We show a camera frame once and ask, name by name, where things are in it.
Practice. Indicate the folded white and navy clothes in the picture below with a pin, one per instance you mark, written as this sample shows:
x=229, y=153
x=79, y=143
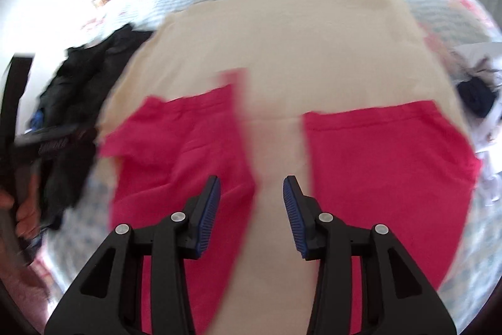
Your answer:
x=476, y=91

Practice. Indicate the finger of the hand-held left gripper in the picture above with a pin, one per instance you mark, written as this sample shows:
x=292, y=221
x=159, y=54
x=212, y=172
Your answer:
x=55, y=142

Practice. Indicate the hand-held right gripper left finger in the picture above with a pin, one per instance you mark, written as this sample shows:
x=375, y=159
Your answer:
x=208, y=217

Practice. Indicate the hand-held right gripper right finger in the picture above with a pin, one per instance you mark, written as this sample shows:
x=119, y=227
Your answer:
x=292, y=213

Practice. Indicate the person's left hand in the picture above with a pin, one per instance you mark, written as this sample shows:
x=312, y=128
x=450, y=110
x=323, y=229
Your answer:
x=29, y=215

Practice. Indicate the cream and pink shirt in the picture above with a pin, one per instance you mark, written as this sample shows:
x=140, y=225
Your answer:
x=294, y=52

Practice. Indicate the black clothes pile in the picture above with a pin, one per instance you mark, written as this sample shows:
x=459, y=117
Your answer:
x=90, y=72

